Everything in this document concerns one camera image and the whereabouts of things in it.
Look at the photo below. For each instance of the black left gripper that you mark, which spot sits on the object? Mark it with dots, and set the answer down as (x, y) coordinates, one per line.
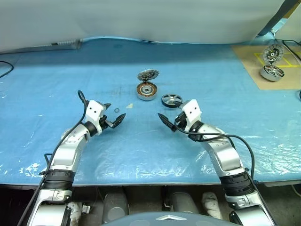
(106, 123)

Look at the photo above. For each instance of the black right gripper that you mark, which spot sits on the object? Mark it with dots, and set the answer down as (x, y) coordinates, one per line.
(180, 122)

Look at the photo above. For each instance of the black silver spoked rotor cap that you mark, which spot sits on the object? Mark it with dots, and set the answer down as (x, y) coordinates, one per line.
(171, 100)

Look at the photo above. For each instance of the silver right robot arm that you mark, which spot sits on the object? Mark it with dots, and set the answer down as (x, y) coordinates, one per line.
(225, 155)

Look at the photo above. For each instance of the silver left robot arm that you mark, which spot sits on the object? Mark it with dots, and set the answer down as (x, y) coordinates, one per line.
(68, 153)

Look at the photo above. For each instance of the motor stator with copper windings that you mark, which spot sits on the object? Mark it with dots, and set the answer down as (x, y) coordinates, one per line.
(146, 90)

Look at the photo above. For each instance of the assembled silver motor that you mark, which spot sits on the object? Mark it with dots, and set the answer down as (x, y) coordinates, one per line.
(272, 73)

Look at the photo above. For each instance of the small tan scrap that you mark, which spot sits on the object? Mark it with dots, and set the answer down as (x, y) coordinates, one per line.
(129, 106)

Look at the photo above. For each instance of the toothed silver gear plate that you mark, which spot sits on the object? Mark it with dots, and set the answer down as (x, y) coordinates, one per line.
(148, 75)

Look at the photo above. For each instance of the blue plastic table cover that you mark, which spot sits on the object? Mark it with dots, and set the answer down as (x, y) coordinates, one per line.
(47, 94)

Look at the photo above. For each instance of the grey power strip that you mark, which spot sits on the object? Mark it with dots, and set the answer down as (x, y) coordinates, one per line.
(65, 44)

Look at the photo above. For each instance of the grey rounded cylinder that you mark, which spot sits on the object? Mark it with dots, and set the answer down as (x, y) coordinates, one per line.
(183, 202)
(115, 207)

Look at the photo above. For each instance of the brown cardboard sheet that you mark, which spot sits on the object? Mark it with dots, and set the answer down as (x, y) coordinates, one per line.
(249, 68)

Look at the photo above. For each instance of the white scuffed rounded object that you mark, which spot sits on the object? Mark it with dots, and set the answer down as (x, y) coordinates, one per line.
(211, 204)
(75, 212)

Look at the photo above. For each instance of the white backdrop sheet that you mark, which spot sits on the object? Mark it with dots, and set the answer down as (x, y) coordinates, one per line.
(141, 18)

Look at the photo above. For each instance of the grey robot torso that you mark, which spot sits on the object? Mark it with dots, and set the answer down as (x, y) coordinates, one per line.
(152, 221)

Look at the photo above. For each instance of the dark slanted pole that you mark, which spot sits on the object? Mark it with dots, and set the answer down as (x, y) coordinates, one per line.
(272, 22)

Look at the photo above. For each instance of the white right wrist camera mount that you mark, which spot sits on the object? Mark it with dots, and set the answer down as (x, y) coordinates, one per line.
(192, 111)

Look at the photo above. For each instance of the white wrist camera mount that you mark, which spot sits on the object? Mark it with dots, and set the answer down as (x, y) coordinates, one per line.
(94, 113)
(192, 111)

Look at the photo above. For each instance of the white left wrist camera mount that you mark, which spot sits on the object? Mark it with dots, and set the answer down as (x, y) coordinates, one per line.
(94, 113)

